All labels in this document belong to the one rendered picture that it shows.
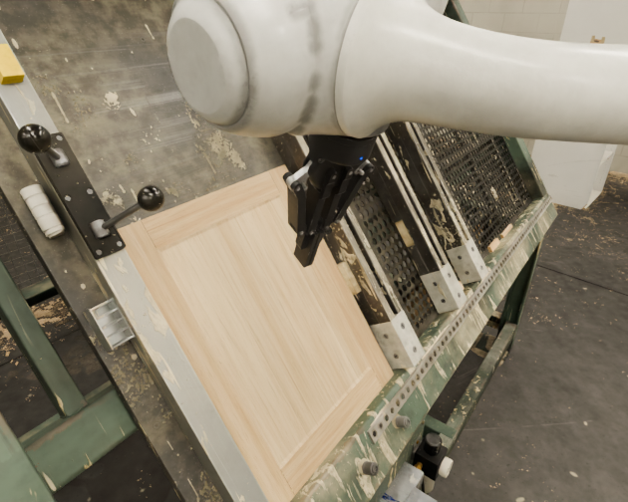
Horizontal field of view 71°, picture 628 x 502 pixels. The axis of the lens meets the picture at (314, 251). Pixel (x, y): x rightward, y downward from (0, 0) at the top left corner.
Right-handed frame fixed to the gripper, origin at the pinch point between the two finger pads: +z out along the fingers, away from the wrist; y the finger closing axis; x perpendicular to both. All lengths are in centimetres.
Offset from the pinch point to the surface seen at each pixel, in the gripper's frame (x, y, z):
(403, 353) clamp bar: 10, -32, 41
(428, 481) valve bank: 34, -30, 63
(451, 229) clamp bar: -15, -75, 39
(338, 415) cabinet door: 14.1, -9.9, 42.7
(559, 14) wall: -228, -514, 64
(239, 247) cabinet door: -18.8, -1.6, 20.6
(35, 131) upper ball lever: -23.9, 27.6, -7.5
